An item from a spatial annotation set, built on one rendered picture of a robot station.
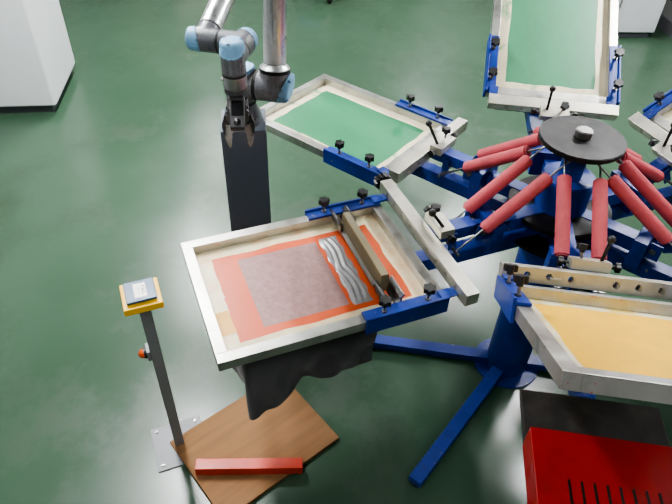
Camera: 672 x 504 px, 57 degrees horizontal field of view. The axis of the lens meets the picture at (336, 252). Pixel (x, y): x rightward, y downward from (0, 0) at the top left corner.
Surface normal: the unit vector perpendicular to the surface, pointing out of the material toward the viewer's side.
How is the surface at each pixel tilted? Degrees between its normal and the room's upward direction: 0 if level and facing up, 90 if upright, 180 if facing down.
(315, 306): 0
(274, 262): 0
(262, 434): 0
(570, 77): 32
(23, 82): 90
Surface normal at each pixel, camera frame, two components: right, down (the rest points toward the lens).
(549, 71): -0.05, -0.28
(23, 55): 0.11, 0.67
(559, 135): 0.03, -0.74
